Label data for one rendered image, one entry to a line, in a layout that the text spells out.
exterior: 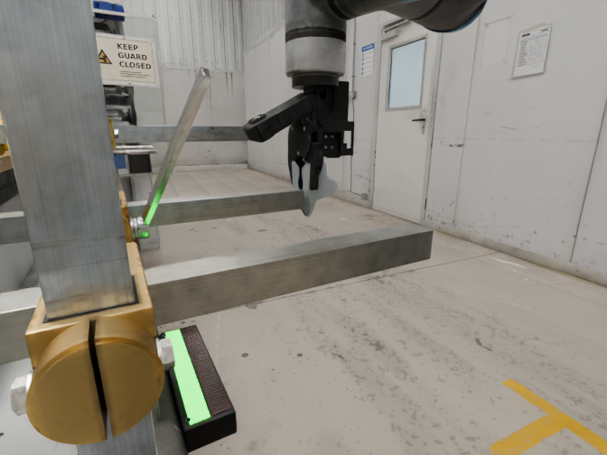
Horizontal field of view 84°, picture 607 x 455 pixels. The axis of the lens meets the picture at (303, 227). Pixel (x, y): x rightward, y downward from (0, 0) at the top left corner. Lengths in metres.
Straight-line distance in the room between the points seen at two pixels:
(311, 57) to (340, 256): 0.32
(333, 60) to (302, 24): 0.06
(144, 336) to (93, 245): 0.05
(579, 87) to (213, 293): 2.83
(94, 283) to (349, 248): 0.18
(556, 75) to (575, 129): 0.40
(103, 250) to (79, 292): 0.02
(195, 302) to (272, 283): 0.06
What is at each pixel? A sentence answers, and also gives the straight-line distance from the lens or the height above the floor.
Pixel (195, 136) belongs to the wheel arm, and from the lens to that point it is 0.73.
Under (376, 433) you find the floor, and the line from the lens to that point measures 1.32.
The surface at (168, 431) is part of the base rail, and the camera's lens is 0.36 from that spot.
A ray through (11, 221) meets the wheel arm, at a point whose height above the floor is 0.86.
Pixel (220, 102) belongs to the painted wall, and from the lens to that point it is 9.42.
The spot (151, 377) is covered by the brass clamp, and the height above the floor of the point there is 0.84.
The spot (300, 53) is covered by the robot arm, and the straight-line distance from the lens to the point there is 0.53.
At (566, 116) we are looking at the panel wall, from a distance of 2.95.
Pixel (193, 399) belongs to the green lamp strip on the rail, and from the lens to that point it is 0.38.
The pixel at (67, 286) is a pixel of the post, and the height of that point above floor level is 0.88.
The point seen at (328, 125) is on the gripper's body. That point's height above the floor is 0.96.
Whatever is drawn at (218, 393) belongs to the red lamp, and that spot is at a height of 0.70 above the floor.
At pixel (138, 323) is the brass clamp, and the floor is 0.86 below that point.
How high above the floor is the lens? 0.95
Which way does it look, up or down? 16 degrees down
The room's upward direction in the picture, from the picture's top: straight up
